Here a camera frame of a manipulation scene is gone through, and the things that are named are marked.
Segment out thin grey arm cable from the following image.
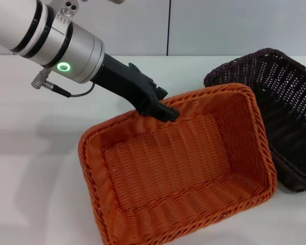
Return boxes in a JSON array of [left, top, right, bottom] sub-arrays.
[[31, 70, 96, 98]]

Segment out orange woven plastic basket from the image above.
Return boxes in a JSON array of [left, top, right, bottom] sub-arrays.
[[78, 82, 278, 245]]

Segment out dark brown woven basket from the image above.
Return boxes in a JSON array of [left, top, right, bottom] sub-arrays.
[[203, 47, 306, 193]]

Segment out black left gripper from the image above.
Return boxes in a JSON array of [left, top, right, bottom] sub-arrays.
[[90, 53, 181, 124]]

